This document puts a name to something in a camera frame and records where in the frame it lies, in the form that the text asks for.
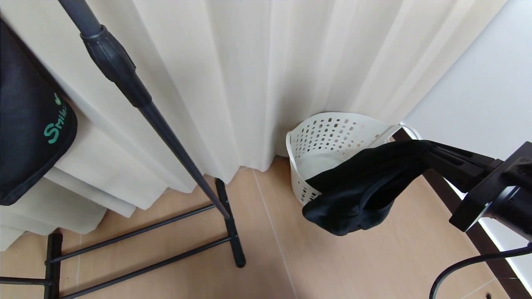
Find white curtain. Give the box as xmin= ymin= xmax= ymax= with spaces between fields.
xmin=0 ymin=179 xmax=108 ymax=252
xmin=0 ymin=0 xmax=510 ymax=219

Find black clothes rack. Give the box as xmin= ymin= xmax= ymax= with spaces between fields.
xmin=0 ymin=0 xmax=246 ymax=299

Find black garment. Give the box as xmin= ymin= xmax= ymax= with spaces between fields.
xmin=302 ymin=140 xmax=435 ymax=236

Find black shorts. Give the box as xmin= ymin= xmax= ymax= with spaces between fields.
xmin=0 ymin=19 xmax=78 ymax=206

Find black cable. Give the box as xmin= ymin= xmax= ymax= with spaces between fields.
xmin=429 ymin=245 xmax=532 ymax=299

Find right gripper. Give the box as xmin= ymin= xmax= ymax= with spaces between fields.
xmin=424 ymin=142 xmax=532 ymax=240

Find white laundry basket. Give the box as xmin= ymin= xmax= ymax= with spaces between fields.
xmin=286 ymin=112 xmax=421 ymax=207

